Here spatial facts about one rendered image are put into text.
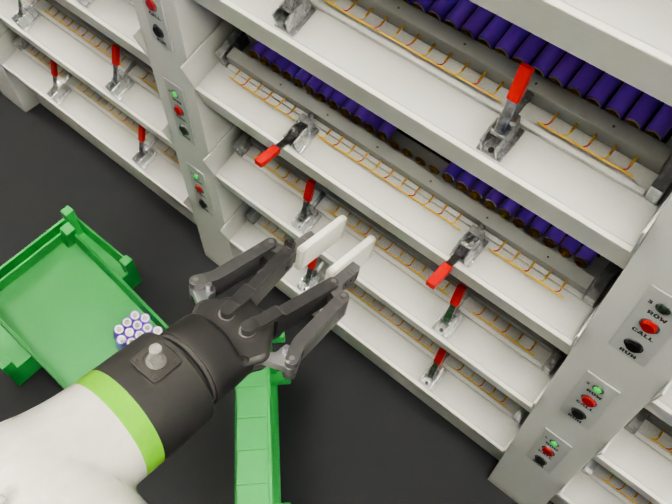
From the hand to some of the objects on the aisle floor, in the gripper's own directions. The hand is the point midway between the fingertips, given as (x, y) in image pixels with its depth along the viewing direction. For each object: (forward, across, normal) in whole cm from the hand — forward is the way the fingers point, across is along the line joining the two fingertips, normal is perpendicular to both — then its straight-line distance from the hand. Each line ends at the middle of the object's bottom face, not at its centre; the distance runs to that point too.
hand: (336, 251), depth 73 cm
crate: (0, +50, +62) cm, 79 cm away
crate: (+7, +8, +66) cm, 67 cm away
